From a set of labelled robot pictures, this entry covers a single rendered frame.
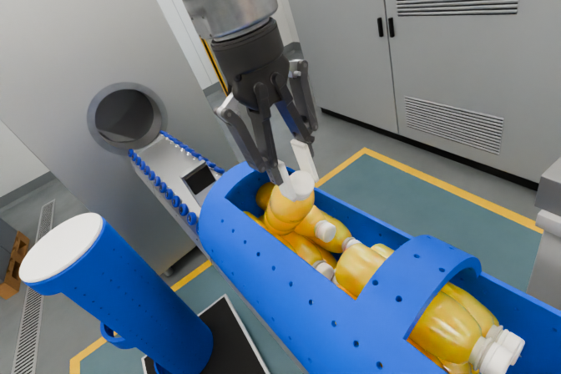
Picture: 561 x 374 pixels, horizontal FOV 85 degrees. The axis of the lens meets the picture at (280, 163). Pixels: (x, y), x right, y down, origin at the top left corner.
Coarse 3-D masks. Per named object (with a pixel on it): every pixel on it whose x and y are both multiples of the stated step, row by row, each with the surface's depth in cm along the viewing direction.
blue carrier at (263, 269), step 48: (240, 192) 72; (240, 240) 55; (384, 240) 62; (432, 240) 43; (240, 288) 56; (288, 288) 45; (336, 288) 40; (384, 288) 37; (432, 288) 35; (480, 288) 48; (288, 336) 45; (336, 336) 38; (384, 336) 34; (528, 336) 45
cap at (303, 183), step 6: (294, 174) 44; (300, 174) 45; (306, 174) 45; (294, 180) 44; (300, 180) 44; (306, 180) 44; (312, 180) 44; (294, 186) 44; (300, 186) 44; (306, 186) 44; (312, 186) 44; (300, 192) 43; (306, 192) 44; (300, 198) 45
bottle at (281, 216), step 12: (276, 192) 48; (312, 192) 48; (276, 204) 48; (288, 204) 46; (300, 204) 46; (312, 204) 49; (264, 216) 61; (276, 216) 51; (288, 216) 49; (300, 216) 49; (276, 228) 57; (288, 228) 55
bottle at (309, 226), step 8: (264, 184) 74; (272, 184) 74; (264, 192) 72; (256, 200) 74; (264, 200) 72; (264, 208) 72; (312, 208) 64; (312, 216) 62; (320, 216) 63; (304, 224) 62; (312, 224) 62; (320, 224) 62; (296, 232) 65; (304, 232) 63; (312, 232) 63
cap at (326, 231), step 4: (324, 224) 61; (328, 224) 61; (320, 228) 61; (324, 228) 60; (328, 228) 60; (332, 228) 61; (320, 232) 61; (324, 232) 60; (328, 232) 61; (332, 232) 62; (320, 236) 61; (324, 236) 60; (328, 236) 61; (332, 236) 62; (324, 240) 61; (328, 240) 61
